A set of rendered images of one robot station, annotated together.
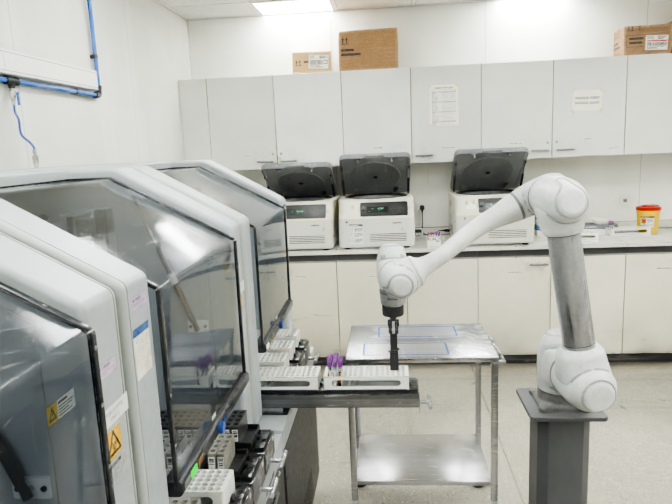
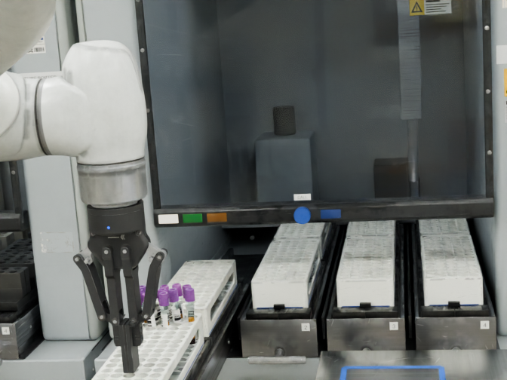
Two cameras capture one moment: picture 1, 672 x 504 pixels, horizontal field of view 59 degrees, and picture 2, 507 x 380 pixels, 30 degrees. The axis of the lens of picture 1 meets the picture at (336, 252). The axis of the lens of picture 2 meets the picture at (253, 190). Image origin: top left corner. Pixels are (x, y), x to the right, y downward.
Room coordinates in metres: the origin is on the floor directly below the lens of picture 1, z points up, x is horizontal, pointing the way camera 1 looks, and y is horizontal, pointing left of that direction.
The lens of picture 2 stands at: (2.29, -1.41, 1.36)
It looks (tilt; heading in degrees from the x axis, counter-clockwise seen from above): 11 degrees down; 94
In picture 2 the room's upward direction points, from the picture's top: 4 degrees counter-clockwise
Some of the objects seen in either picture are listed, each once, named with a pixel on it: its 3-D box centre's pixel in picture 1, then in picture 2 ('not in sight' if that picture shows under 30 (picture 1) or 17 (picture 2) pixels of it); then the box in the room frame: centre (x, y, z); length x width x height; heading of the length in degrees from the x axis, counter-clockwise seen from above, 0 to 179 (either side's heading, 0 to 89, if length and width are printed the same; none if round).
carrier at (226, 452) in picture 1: (226, 453); not in sight; (1.50, 0.32, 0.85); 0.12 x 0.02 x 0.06; 176
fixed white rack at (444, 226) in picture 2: not in sight; (442, 229); (2.54, 0.64, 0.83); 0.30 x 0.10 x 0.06; 85
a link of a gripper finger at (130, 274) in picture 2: not in sight; (132, 283); (2.02, -0.19, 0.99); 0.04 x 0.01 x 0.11; 85
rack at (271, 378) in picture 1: (278, 379); (196, 298); (2.05, 0.23, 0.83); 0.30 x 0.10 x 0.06; 85
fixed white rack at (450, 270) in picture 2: (265, 339); (449, 271); (2.52, 0.33, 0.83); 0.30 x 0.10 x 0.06; 85
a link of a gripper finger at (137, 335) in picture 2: not in sight; (142, 326); (2.03, -0.19, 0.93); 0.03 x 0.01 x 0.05; 175
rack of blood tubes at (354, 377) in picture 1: (366, 379); (152, 366); (2.02, -0.09, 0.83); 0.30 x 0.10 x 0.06; 85
